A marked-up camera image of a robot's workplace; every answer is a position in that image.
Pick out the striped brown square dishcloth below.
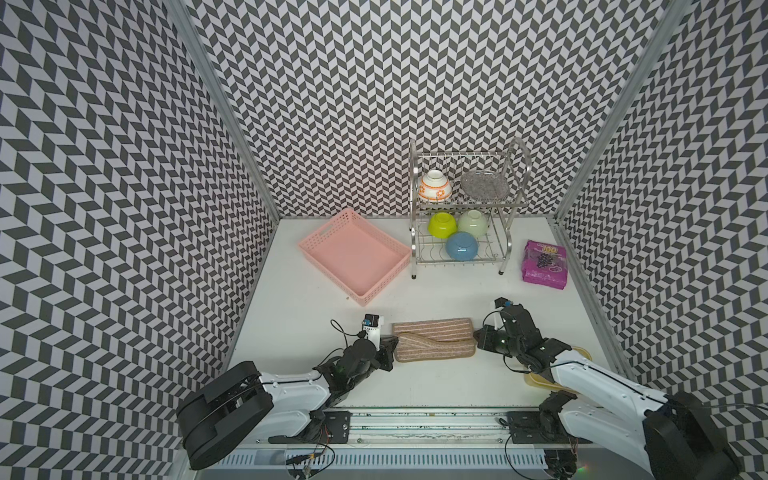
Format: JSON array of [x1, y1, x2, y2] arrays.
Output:
[[392, 318, 476, 363]]

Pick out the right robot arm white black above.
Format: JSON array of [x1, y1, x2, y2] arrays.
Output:
[[473, 298, 743, 479]]

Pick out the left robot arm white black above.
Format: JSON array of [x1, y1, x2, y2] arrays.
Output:
[[176, 332, 399, 470]]

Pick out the purple snack packet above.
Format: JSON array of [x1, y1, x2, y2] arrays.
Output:
[[521, 240, 568, 290]]

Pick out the blue bowl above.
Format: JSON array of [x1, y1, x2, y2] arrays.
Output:
[[445, 231, 479, 262]]

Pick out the pink plastic basket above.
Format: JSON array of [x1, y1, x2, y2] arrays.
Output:
[[299, 208, 411, 306]]

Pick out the pale green bowl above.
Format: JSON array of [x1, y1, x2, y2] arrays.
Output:
[[457, 209, 489, 239]]

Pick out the lime green bowl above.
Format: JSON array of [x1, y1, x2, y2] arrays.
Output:
[[427, 211, 458, 240]]

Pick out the metal two-tier dish rack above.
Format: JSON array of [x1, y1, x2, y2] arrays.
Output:
[[408, 137, 533, 279]]

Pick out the grey speckled plate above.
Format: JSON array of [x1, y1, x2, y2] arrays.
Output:
[[460, 170, 510, 203]]

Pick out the white orange patterned bowl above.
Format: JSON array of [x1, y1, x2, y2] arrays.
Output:
[[417, 169, 453, 203]]

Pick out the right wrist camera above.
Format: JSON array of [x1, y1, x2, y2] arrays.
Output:
[[494, 297, 513, 309]]

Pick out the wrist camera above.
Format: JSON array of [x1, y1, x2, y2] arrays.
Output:
[[494, 297, 513, 309], [362, 313, 383, 350]]

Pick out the aluminium front rail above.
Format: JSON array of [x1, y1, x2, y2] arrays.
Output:
[[179, 407, 685, 451]]

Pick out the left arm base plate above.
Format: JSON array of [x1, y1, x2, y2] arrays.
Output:
[[268, 410, 352, 444]]

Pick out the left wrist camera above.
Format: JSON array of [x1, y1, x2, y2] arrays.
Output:
[[362, 313, 383, 350]]

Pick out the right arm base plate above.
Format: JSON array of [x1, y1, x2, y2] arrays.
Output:
[[505, 410, 590, 445]]

